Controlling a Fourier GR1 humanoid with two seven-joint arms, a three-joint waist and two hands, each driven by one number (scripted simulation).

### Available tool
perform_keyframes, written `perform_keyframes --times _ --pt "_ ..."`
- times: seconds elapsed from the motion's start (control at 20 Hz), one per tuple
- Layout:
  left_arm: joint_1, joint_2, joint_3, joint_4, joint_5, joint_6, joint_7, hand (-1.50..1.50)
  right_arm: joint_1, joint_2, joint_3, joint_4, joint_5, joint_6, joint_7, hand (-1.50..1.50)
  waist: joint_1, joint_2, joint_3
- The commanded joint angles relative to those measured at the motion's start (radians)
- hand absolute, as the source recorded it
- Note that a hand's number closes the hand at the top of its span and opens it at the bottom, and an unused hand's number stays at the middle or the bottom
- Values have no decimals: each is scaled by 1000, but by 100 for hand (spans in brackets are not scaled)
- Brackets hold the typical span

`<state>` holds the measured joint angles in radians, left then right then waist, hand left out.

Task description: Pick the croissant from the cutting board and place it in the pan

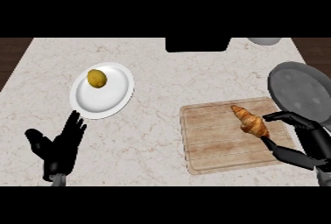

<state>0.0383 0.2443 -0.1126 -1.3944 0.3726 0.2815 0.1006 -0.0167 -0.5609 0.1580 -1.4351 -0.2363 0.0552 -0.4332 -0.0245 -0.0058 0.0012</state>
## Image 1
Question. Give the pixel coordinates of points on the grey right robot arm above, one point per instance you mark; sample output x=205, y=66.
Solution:
x=323, y=176

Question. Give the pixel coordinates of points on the black appliance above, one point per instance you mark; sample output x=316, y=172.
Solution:
x=198, y=44

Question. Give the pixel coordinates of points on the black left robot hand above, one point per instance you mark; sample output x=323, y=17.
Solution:
x=59, y=148

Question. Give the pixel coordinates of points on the golden brown croissant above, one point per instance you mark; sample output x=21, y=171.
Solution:
x=251, y=122

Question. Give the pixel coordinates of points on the wooden cutting board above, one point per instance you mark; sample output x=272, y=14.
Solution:
x=223, y=140

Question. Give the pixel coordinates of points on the grey frying pan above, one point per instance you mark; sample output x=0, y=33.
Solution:
x=298, y=90

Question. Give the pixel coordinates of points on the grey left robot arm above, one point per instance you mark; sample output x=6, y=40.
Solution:
x=59, y=180

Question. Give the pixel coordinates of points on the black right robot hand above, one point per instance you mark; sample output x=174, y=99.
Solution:
x=310, y=137

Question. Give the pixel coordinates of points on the grey round object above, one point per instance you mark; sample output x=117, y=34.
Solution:
x=263, y=40

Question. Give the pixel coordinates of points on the white oval plate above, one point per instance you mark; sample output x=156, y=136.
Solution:
x=102, y=91

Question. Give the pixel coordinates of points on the yellow lemon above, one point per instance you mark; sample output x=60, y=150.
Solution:
x=97, y=78

